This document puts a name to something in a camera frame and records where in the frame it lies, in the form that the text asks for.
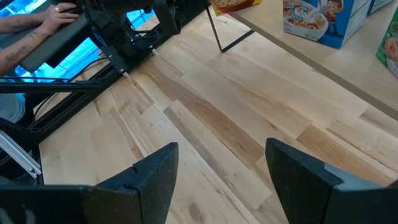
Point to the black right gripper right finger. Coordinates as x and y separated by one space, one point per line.
311 199

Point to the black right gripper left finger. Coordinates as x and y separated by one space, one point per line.
124 205

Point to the blue Rice Krispies cereal box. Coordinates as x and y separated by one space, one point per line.
339 31

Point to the yellow cereal box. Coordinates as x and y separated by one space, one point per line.
236 4

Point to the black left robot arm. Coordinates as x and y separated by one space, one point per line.
130 18

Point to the wooden shelf with black legs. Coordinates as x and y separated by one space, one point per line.
357 71

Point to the green Apple Jacks cereal box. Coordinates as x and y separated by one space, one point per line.
390 34

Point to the black metal table frame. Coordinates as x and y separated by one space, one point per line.
71 105

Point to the silver aluminium bracket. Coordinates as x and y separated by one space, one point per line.
18 154

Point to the white base plate peg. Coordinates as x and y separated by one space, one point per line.
154 52
126 75

